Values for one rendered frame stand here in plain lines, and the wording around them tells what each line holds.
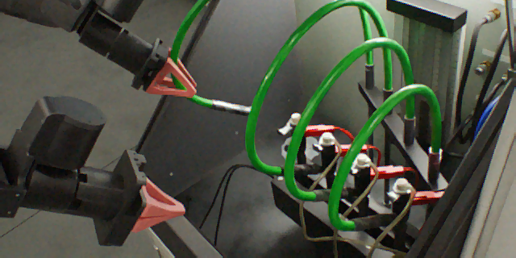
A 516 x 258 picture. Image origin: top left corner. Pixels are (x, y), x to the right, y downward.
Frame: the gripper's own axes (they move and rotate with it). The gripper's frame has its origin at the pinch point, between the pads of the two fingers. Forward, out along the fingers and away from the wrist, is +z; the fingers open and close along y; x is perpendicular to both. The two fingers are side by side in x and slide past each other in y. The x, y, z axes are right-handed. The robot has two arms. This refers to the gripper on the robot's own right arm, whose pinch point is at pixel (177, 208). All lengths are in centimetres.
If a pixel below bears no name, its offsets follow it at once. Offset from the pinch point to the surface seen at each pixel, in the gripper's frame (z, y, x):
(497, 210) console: 31.4, 21.4, -17.2
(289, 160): 11.5, 11.5, -0.6
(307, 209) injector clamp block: 35.2, -3.3, 12.0
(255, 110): 7.9, 13.8, 7.4
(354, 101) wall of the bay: 57, 14, 38
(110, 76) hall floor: 84, -92, 257
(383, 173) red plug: 33.1, 13.2, 1.5
